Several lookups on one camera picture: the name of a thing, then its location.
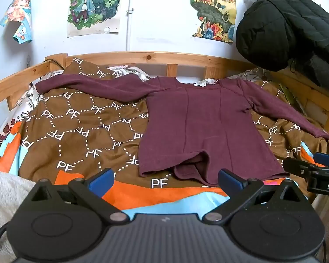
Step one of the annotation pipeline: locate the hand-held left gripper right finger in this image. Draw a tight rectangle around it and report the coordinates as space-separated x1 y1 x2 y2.
203 169 305 224

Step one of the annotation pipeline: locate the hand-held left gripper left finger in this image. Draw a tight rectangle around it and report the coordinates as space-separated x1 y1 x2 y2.
25 168 131 224

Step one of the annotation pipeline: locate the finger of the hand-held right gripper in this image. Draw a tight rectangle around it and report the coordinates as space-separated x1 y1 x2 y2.
313 152 329 168
283 157 320 183

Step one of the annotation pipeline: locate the maroon long-sleeve shirt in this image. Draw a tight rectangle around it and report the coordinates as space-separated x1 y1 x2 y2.
36 75 329 187

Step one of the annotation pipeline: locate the brown patterned blanket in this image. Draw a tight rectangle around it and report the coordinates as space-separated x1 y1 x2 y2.
0 57 327 220

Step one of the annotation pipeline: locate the yellow-green item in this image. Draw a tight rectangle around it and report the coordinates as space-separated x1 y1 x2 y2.
278 84 305 113

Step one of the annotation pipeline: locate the floral bedsheet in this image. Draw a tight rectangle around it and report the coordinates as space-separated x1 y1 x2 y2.
0 65 275 170

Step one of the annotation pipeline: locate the black puffer jacket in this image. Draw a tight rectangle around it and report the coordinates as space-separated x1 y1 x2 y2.
236 0 329 95

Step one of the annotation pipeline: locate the black cable on bed frame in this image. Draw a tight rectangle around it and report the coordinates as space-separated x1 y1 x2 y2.
45 58 65 70

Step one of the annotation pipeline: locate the wooden bed frame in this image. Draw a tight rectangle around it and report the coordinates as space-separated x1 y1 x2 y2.
0 51 329 135

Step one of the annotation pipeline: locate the white wall pipe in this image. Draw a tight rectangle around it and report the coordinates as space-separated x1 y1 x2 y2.
126 0 134 51

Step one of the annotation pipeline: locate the landscape painting wall poster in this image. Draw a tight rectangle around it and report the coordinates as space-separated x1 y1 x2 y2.
190 0 238 44

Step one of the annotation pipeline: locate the blond cartoon figure wall poster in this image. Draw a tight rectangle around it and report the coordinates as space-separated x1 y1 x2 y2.
66 0 124 38

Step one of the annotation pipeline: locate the orange-haired girl wall poster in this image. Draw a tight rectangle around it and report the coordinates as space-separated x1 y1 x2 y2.
0 0 33 44

